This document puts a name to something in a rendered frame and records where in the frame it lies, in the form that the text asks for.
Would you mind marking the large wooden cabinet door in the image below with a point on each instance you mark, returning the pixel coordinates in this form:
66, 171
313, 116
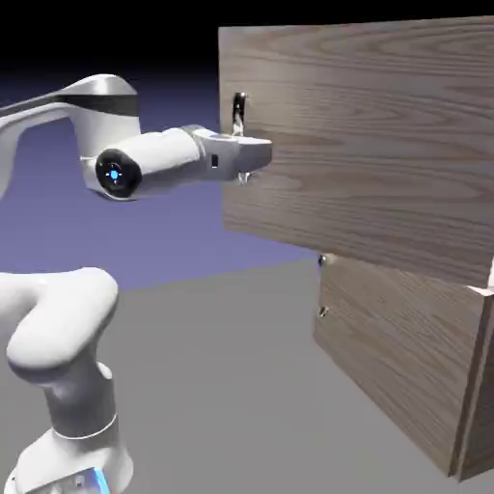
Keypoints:
366, 135

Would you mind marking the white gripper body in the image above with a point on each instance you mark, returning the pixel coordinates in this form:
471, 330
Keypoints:
252, 154

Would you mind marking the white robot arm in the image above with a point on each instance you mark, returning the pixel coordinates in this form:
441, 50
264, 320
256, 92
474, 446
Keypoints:
61, 332

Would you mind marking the small wooden cabinet door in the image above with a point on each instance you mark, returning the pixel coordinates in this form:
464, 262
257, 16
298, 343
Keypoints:
393, 355

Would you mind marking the wooden cabinet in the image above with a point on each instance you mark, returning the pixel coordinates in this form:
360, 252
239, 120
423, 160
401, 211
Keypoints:
478, 386

